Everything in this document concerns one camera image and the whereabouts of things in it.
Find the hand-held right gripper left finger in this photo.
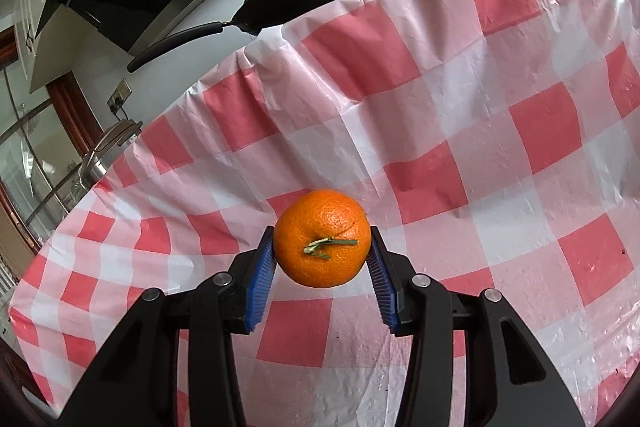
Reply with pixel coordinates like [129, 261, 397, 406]
[57, 226, 275, 427]

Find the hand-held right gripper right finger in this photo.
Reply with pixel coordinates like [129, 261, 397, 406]
[367, 227, 586, 427]

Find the large orange tangerine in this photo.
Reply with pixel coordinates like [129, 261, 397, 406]
[273, 189, 372, 289]

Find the red white checkered tablecloth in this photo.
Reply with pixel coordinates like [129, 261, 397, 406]
[7, 0, 640, 427]

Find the glass sliding door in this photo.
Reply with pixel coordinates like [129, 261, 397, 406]
[0, 67, 83, 238]

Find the wall power socket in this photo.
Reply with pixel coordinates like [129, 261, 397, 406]
[107, 78, 133, 115]

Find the brown wooden door frame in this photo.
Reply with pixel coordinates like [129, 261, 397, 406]
[0, 27, 103, 253]

